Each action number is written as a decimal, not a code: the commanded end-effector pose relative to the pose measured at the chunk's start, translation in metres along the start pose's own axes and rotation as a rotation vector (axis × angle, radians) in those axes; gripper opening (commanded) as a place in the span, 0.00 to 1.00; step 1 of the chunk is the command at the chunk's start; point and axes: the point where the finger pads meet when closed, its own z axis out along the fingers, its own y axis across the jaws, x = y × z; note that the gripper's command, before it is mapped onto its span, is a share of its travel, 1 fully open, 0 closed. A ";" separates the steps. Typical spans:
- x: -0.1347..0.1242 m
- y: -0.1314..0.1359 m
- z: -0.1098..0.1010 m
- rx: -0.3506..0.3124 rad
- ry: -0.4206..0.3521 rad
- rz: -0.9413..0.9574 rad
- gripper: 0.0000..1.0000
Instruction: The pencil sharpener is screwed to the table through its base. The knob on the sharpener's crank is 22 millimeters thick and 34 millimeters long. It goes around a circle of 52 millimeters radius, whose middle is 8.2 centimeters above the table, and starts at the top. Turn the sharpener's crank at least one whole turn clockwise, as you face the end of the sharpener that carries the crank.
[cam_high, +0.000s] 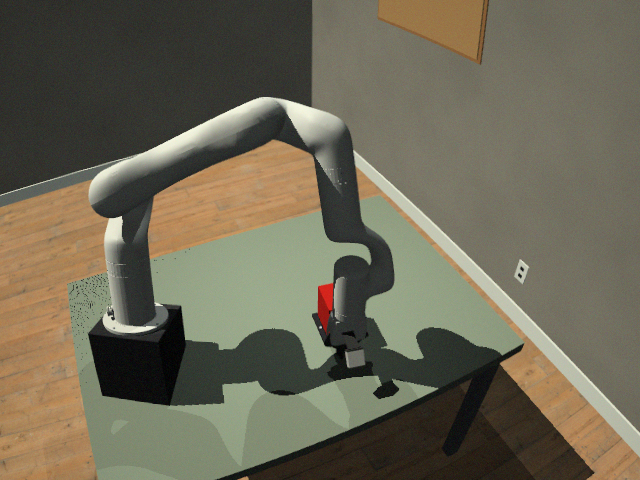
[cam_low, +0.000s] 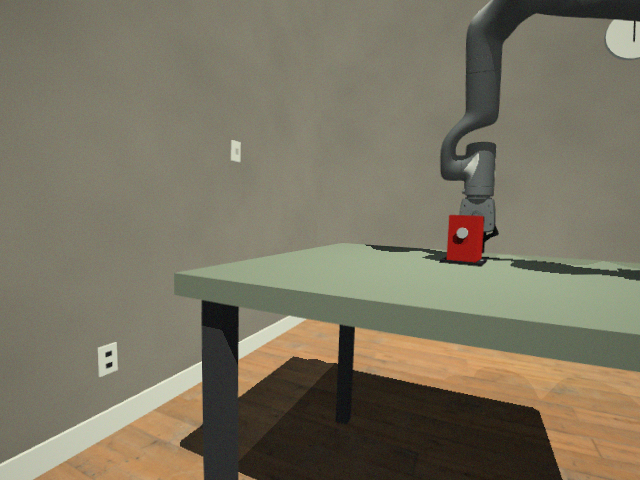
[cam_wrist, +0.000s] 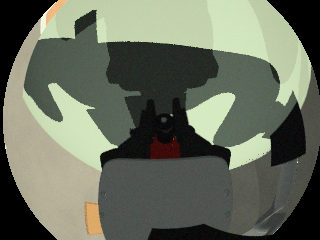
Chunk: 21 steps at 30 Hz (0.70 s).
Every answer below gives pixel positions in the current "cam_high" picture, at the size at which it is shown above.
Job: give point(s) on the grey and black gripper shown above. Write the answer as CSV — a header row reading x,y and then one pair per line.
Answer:
x,y
336,328

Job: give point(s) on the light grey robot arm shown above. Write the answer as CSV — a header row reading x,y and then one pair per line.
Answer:
x,y
116,192

